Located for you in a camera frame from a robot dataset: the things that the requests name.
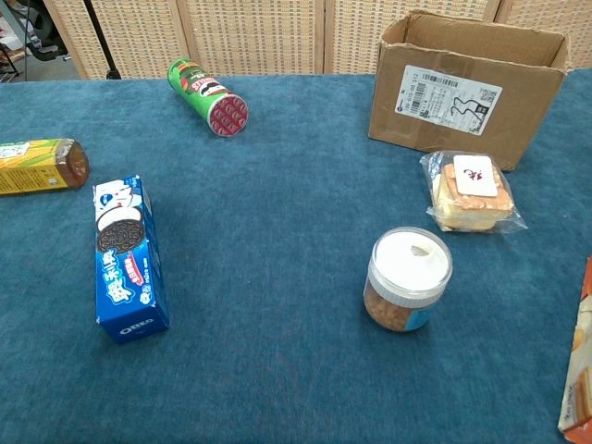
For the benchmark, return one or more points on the yellow label drink bottle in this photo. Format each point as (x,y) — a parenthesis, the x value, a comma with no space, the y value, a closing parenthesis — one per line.
(28,171)

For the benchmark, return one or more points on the brown cardboard box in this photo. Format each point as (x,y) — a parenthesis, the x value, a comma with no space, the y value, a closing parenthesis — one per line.
(439,139)

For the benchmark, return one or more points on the blue Oreo cookie box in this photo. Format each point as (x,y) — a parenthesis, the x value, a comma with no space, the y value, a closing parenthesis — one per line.
(129,277)

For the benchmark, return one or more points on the orange snack package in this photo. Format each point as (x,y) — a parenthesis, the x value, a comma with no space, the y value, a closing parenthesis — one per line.
(580,370)

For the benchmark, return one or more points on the blue table cloth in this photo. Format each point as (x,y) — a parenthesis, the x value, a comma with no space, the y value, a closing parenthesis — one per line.
(277,231)

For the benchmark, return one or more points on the clear jar white lid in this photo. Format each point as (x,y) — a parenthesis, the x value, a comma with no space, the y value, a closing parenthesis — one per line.
(409,263)

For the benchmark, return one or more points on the green Pringles can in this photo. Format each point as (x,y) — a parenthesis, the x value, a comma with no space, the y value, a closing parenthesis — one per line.
(199,90)

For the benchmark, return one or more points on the wicker folding screen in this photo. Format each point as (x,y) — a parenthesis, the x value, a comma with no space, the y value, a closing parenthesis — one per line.
(259,37)

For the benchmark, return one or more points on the black tripod stand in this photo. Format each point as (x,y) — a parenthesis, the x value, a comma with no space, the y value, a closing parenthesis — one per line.
(101,41)

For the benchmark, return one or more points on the black office chair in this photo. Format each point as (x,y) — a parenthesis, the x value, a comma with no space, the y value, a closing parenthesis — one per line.
(42,51)

